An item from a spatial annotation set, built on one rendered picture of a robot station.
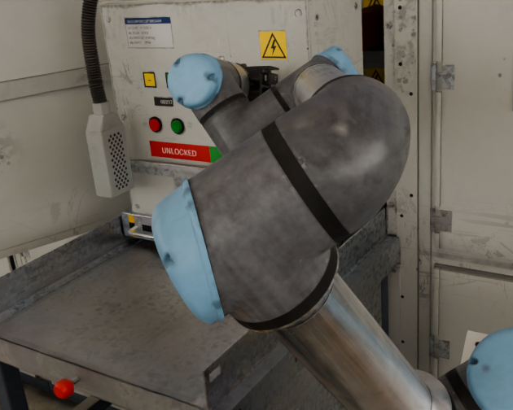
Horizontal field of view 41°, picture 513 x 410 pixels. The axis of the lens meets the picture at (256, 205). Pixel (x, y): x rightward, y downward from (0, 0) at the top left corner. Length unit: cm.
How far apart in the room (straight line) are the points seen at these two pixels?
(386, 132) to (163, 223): 19
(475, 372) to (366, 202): 34
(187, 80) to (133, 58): 54
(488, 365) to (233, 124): 44
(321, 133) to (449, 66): 86
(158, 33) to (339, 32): 36
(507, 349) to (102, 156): 91
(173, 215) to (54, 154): 118
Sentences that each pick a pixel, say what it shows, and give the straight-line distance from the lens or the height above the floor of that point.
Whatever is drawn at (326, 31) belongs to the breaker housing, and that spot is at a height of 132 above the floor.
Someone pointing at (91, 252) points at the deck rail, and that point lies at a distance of 157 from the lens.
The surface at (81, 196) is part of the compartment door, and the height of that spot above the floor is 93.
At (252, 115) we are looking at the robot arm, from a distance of 93.
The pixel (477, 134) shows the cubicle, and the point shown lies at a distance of 139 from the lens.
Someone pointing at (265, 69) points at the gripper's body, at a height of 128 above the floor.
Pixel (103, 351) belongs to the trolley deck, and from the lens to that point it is 122.
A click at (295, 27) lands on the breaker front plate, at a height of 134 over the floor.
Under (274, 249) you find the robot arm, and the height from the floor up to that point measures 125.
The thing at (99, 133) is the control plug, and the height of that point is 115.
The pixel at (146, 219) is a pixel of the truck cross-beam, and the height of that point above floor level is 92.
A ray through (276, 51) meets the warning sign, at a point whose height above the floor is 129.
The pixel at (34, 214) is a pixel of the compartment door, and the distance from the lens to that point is 173.
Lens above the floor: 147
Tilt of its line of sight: 21 degrees down
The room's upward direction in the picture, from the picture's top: 5 degrees counter-clockwise
